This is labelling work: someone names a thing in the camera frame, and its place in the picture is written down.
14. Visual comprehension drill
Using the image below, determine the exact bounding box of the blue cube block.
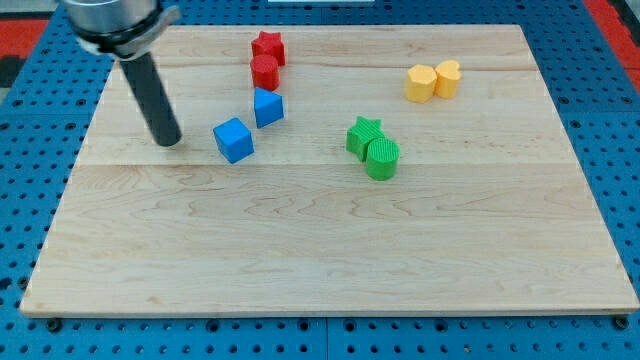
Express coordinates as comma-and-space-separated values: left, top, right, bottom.
212, 118, 254, 164

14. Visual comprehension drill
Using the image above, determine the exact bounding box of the green star block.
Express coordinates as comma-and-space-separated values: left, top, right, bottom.
345, 116, 385, 162

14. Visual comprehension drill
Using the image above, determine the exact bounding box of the green cylinder block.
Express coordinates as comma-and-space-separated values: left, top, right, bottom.
365, 138, 400, 181

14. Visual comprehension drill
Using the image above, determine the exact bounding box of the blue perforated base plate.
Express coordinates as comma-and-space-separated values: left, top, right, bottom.
1, 1, 639, 359

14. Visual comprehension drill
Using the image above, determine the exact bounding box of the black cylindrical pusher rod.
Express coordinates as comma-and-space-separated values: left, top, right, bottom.
121, 53, 182, 147

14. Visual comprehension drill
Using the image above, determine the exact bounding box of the red star block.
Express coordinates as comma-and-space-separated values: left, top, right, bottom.
251, 31, 286, 66

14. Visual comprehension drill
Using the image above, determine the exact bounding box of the red cylinder block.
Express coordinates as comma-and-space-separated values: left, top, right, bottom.
250, 54, 280, 91

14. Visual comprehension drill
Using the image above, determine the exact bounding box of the yellow heart block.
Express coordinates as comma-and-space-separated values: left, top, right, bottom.
435, 60, 462, 99

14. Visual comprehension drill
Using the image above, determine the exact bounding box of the light wooden board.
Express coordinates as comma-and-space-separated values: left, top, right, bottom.
20, 25, 639, 318

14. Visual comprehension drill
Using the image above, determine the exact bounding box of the blue triangle block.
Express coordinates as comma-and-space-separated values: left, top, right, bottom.
254, 87, 284, 128

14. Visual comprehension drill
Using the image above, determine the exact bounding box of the yellow hexagon block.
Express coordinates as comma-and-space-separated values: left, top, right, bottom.
404, 64, 437, 103

